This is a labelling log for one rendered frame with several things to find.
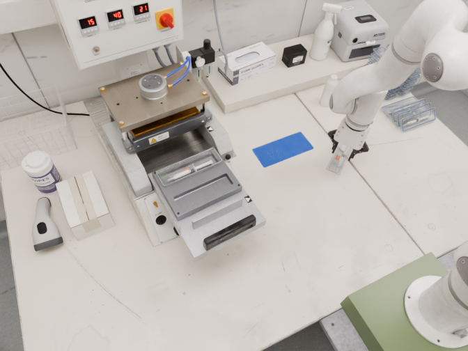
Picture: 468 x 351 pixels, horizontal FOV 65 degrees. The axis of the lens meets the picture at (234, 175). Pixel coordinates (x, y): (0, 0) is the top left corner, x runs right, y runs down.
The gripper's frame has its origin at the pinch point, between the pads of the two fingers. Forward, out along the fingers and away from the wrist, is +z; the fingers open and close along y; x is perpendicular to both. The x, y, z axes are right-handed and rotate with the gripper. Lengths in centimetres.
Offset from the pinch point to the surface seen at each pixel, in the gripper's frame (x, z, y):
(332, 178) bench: 7.3, 7.6, -0.9
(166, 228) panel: 58, 3, 37
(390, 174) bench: -6.5, 7.7, -19.1
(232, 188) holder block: 45, -17, 21
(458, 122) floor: -151, 83, -60
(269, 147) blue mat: 6.9, 7.6, 25.6
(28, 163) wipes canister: 66, -7, 83
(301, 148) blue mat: 0.3, 7.6, 14.7
